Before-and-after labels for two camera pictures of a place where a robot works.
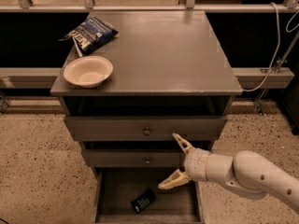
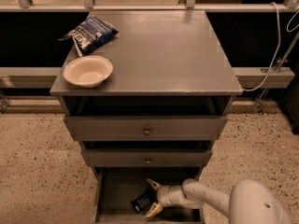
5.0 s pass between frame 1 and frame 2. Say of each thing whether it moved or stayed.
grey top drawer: stayed
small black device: stayed
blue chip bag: stayed
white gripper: moved
